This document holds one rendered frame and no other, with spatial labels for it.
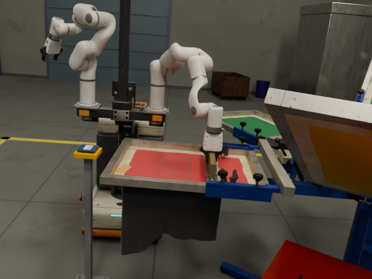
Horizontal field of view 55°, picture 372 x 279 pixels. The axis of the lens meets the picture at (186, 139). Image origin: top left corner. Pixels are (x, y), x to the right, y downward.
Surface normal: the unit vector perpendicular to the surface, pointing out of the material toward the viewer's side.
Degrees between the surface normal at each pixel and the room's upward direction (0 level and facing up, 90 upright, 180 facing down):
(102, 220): 90
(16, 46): 90
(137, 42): 90
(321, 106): 58
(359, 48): 90
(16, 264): 0
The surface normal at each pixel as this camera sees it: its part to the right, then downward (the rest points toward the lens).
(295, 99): -0.40, -0.31
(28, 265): 0.08, -0.95
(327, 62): 0.03, 0.31
